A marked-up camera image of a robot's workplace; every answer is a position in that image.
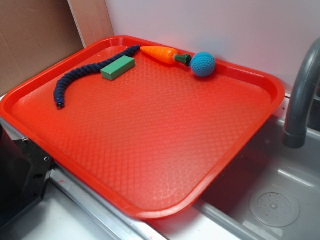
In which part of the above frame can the brown cardboard panel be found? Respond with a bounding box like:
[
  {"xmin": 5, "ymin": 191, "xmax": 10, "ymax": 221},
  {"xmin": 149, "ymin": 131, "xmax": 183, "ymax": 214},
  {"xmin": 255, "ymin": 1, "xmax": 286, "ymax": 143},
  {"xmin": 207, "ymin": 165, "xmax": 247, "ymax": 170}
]
[{"xmin": 0, "ymin": 0, "xmax": 114, "ymax": 96}]

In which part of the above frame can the red plastic tray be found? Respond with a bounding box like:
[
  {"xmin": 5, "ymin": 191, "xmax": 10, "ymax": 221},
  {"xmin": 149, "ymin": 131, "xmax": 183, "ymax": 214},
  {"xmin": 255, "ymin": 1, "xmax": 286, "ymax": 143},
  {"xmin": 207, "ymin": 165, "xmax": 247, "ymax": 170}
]
[{"xmin": 0, "ymin": 36, "xmax": 285, "ymax": 220}]

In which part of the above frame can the grey plastic sink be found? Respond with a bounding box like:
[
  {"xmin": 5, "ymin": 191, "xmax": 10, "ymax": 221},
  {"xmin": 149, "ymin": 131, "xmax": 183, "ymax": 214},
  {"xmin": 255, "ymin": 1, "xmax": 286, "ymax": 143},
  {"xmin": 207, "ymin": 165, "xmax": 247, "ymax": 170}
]
[{"xmin": 0, "ymin": 96, "xmax": 320, "ymax": 240}]

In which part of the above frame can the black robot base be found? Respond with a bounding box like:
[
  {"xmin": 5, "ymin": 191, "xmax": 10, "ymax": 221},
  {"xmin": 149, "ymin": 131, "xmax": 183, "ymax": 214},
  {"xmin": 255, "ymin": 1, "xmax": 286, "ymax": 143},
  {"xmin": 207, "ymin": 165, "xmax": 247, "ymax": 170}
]
[{"xmin": 0, "ymin": 126, "xmax": 52, "ymax": 229}]

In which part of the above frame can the blue knitted ball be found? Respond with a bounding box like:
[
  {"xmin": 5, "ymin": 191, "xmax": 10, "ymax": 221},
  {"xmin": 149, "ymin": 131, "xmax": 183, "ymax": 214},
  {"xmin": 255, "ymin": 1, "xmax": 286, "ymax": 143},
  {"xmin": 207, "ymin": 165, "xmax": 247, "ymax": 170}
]
[{"xmin": 189, "ymin": 52, "xmax": 216, "ymax": 78}]

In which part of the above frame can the dark blue rope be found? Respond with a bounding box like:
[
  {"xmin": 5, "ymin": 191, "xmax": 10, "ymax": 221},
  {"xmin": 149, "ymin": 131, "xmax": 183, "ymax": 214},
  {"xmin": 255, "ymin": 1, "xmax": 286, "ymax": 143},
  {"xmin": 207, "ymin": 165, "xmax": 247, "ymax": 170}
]
[{"xmin": 53, "ymin": 44, "xmax": 141, "ymax": 110}]

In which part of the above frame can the sink drain cover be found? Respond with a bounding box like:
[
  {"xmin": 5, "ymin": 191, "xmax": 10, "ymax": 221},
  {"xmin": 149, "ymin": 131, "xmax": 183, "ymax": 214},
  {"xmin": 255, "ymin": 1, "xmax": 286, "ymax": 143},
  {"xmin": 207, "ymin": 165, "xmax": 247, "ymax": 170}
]
[{"xmin": 249, "ymin": 186, "xmax": 300, "ymax": 228}]

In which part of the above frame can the grey faucet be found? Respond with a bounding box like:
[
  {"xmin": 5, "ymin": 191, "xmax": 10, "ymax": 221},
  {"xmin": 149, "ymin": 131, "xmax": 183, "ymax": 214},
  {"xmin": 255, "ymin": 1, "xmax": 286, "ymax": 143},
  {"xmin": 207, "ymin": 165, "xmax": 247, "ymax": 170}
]
[{"xmin": 282, "ymin": 39, "xmax": 320, "ymax": 149}]

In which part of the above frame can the green wooden block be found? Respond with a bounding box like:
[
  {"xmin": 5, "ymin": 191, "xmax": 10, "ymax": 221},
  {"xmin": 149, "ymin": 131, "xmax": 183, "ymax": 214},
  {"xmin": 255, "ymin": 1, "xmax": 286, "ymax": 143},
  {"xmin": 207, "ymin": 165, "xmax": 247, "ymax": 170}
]
[{"xmin": 100, "ymin": 56, "xmax": 136, "ymax": 81}]

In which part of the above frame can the orange toy carrot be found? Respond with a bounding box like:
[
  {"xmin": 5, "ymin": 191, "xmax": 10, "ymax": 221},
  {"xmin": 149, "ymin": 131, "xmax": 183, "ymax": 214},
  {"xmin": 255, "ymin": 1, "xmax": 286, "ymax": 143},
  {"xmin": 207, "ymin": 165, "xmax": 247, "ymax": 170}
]
[{"xmin": 140, "ymin": 46, "xmax": 192, "ymax": 67}]

